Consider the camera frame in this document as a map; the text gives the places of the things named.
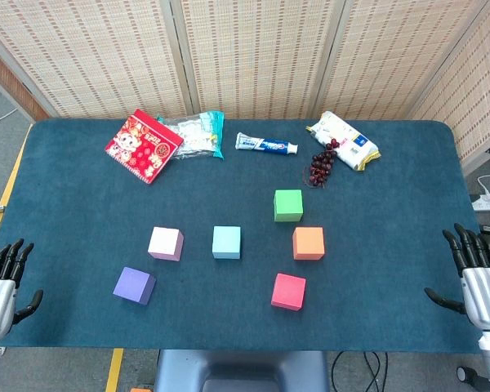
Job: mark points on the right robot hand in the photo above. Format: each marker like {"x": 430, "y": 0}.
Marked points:
{"x": 486, "y": 298}

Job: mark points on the purple foam cube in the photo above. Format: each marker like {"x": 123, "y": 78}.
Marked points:
{"x": 132, "y": 285}

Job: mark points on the pink foam cube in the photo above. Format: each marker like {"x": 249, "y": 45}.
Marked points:
{"x": 163, "y": 243}

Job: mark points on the orange foam cube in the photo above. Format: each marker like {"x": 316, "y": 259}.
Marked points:
{"x": 308, "y": 243}

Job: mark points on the red foam cube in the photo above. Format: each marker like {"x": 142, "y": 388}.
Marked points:
{"x": 288, "y": 292}

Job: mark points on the green foam cube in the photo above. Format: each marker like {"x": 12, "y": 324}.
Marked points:
{"x": 288, "y": 204}

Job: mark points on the white power strip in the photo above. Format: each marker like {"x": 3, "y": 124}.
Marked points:
{"x": 484, "y": 204}

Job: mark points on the small orange object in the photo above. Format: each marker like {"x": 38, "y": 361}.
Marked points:
{"x": 141, "y": 390}

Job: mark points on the beige woven screen panel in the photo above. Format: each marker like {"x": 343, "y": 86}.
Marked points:
{"x": 257, "y": 53}
{"x": 85, "y": 53}
{"x": 482, "y": 94}
{"x": 388, "y": 53}

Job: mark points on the dark red grape bunch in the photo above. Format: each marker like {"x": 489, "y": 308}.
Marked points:
{"x": 322, "y": 165}

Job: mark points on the white yellow snack bag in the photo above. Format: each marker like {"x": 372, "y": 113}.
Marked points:
{"x": 347, "y": 139}

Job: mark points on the red snack packet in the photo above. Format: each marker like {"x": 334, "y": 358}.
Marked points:
{"x": 143, "y": 147}

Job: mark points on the brown woven screen panel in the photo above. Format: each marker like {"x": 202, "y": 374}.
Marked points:
{"x": 12, "y": 83}

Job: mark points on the light blue foam cube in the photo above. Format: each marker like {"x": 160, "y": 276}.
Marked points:
{"x": 226, "y": 241}

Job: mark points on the grey blue robot torso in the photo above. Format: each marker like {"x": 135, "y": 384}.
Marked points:
{"x": 241, "y": 367}

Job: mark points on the dark teal table mat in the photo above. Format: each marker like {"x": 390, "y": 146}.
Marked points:
{"x": 228, "y": 188}

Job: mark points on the clear teal snack bag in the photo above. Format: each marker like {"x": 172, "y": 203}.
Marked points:
{"x": 198, "y": 134}

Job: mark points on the white blue toothpaste tube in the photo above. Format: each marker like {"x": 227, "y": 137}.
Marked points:
{"x": 261, "y": 143}

